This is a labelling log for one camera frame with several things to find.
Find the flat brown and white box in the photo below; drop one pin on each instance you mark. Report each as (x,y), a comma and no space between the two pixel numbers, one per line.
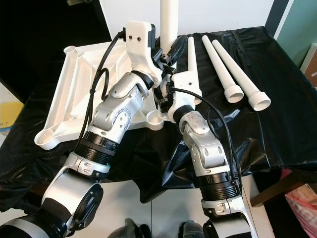
(311,64)

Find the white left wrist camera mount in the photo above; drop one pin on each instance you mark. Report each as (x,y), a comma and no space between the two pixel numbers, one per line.
(138,42)

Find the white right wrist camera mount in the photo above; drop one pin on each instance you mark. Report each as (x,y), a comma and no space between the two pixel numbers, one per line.
(183,94)

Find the dark robot foot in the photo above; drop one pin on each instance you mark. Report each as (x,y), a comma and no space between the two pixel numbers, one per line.
(126,229)
(190,230)

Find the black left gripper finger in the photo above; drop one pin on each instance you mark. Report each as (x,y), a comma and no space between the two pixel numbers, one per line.
(176,49)

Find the dark right robot foot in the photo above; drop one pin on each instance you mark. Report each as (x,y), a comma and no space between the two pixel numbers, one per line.
(190,230)

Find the black door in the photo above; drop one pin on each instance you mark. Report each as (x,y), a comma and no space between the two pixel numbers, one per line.
(49,29)

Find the dark left robot foot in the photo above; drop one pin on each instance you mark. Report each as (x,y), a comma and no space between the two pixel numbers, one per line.
(126,229)

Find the yellow bin with blue band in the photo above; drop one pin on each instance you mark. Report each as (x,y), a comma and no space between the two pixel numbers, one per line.
(11,119)

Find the black vertical wall post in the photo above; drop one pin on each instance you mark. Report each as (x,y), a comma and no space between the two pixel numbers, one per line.
(277,17)

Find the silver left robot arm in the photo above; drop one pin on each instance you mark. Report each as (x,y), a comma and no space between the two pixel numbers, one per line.
(114,109)

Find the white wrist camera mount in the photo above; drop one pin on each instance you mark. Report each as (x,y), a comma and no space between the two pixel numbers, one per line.
(183,94)
(138,42)

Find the black plastic cover sheet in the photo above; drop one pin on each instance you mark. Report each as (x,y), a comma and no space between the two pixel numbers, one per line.
(282,134)

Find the white plastic table top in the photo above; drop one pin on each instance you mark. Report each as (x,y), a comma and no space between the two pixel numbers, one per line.
(79,89)

